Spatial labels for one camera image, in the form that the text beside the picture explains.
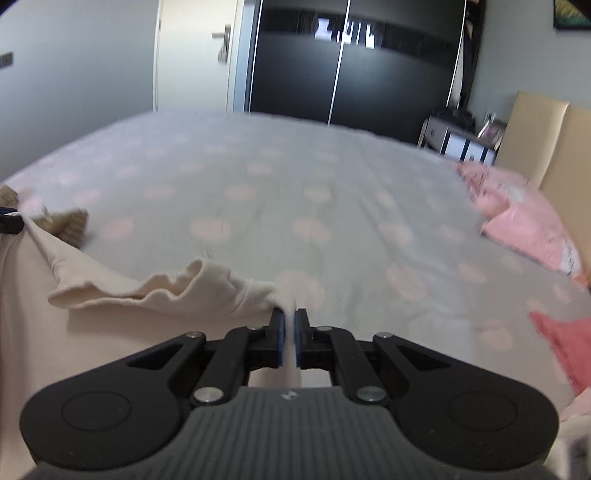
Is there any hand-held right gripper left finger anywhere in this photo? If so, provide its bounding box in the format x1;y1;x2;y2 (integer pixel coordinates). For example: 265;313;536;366
127;308;286;407

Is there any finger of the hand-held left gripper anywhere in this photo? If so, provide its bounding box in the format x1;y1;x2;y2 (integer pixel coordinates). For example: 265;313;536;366
0;208;25;234

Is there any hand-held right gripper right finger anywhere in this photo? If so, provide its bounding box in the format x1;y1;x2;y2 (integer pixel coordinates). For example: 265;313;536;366
294;308;451;407

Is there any cream long-sleeve top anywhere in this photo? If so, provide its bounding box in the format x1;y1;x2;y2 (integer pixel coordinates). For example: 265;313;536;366
0;215;333;480

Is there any brown striped garment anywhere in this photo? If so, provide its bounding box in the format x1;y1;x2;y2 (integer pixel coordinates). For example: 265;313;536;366
0;185;89;247

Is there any grey pink-dotted duvet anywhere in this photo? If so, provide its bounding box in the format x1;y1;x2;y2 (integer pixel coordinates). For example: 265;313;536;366
0;111;591;416

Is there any pink dotted pillow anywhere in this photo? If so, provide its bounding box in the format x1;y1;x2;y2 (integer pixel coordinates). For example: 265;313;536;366
456;163;529;217

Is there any white door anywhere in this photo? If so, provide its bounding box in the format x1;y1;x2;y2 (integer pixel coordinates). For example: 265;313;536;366
154;0;245;114

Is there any white nightstand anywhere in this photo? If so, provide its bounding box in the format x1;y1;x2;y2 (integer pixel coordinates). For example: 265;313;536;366
418;111;506;167

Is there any pink printed pillow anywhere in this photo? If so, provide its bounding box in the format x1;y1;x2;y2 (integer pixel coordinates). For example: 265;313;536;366
480;189;591;288

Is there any black sliding wardrobe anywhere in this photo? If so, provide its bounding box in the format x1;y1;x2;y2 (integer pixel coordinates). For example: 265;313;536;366
233;0;485;144

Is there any black bag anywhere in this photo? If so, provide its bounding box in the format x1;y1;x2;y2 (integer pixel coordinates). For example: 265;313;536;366
429;107;476;134

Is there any salmon pink garment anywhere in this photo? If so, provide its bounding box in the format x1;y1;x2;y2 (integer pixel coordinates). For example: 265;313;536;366
529;311;591;398

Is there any pale pink garment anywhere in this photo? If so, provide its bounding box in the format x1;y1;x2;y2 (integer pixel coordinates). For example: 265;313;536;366
551;397;591;480

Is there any beige padded headboard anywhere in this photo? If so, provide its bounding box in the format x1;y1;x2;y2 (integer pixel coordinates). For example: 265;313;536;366
494;90;591;259

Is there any metal door handle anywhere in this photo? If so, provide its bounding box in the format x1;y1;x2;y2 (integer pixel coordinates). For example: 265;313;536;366
211;25;232;63

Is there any small photo frame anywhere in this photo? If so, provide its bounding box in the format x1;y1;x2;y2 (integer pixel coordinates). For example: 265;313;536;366
478;117;507;142

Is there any framed wall picture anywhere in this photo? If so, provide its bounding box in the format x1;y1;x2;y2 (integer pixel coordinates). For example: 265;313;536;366
553;0;591;31

